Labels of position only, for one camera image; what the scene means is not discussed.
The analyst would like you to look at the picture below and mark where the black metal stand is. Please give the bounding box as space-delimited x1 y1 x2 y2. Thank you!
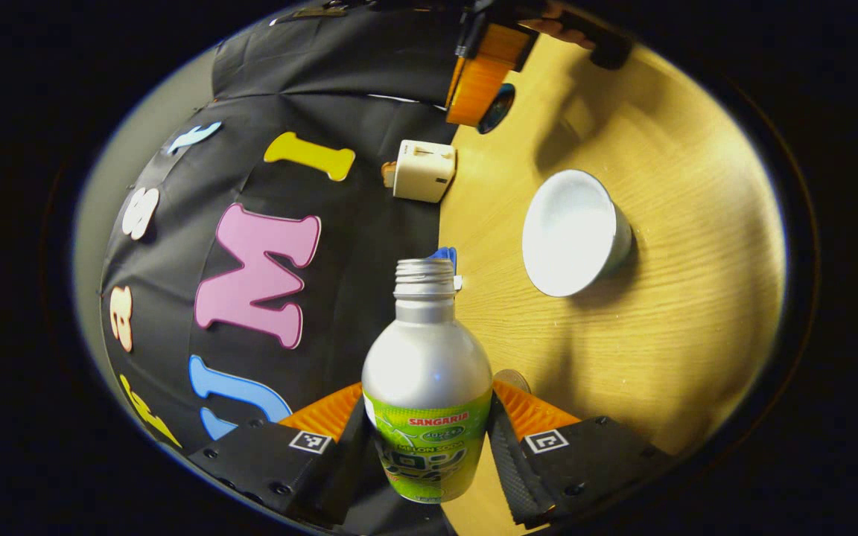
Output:
273 2 430 25

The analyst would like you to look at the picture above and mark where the white teacup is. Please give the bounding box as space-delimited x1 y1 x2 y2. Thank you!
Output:
522 169 633 299

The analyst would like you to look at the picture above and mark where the round brown coaster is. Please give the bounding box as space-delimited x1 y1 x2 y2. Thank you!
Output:
493 369 532 395

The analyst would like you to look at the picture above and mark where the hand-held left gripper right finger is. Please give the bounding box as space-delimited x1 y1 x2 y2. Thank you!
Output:
487 378 677 530

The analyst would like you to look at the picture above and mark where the black backdrop cloth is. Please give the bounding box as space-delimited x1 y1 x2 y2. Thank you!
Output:
99 0 478 456

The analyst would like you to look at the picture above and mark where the folded blue towel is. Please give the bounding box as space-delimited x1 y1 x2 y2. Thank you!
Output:
429 247 464 290

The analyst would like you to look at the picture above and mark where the silver green water bottle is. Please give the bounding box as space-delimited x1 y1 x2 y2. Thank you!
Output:
361 258 494 505

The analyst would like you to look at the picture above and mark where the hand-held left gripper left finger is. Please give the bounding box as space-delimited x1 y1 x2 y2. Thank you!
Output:
187 382 379 526

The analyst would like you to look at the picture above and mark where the white toaster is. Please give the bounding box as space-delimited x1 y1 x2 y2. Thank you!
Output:
392 140 457 204

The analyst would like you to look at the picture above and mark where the teal teacup lid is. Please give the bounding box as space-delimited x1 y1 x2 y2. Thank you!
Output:
477 83 517 135

